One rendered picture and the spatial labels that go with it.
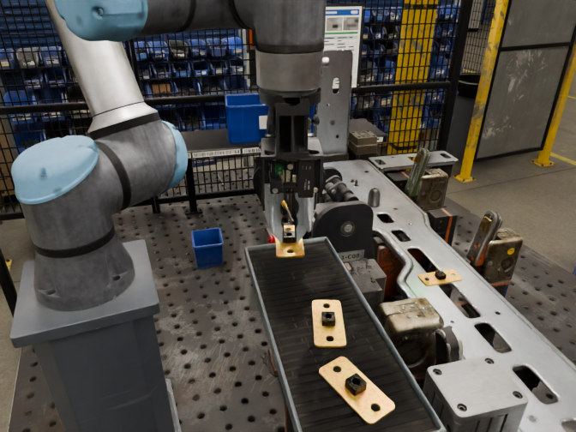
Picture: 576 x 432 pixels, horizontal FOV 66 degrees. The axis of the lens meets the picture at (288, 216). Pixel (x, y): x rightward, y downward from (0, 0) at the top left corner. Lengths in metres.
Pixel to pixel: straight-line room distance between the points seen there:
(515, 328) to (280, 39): 0.65
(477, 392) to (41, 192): 0.61
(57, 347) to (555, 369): 0.77
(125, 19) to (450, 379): 0.53
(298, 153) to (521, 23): 3.55
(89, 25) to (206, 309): 1.00
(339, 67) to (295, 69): 1.00
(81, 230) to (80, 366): 0.23
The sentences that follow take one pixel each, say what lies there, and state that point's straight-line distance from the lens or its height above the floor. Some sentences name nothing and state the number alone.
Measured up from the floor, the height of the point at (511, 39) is 1.11.
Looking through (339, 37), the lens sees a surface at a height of 1.34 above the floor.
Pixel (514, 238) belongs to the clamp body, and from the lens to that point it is 1.08.
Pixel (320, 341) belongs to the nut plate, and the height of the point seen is 1.16.
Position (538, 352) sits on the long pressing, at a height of 1.00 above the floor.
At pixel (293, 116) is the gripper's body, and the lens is 0.48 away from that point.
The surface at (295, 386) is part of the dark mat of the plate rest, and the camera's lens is 0.51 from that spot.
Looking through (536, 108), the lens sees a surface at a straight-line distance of 4.41.
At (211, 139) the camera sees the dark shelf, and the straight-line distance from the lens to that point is 1.62.
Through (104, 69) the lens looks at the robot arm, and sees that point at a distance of 0.77.
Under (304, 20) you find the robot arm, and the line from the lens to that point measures 0.48.
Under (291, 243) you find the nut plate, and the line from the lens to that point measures 0.62.
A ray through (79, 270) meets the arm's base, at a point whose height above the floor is 1.16.
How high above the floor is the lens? 1.55
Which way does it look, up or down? 29 degrees down
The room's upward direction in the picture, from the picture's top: straight up
